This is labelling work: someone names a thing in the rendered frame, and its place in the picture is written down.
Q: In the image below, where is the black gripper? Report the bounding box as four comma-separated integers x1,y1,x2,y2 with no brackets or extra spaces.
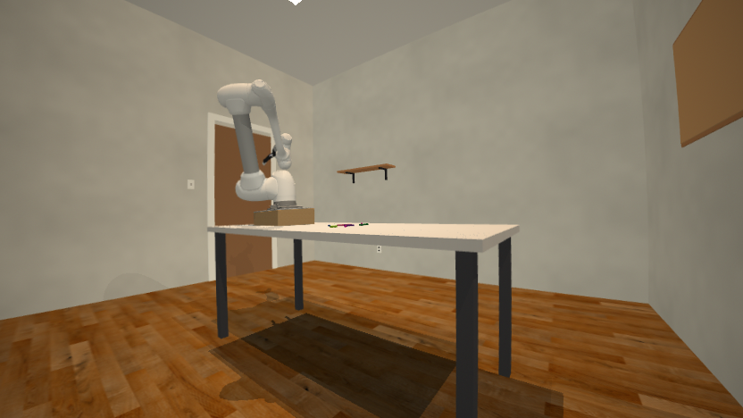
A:
262,149,277,165

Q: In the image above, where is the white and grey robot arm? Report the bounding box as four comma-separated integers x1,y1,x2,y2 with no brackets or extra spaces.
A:
217,79,303,210

